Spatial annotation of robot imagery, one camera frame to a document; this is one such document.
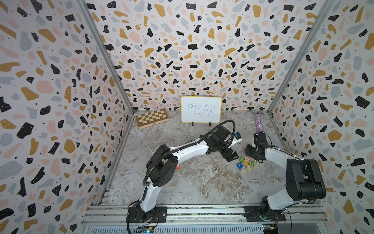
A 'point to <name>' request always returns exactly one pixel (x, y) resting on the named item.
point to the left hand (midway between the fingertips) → (236, 151)
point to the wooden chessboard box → (152, 118)
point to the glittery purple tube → (258, 123)
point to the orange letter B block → (178, 167)
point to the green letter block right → (241, 159)
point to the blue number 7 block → (239, 165)
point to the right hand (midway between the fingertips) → (249, 150)
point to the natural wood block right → (244, 169)
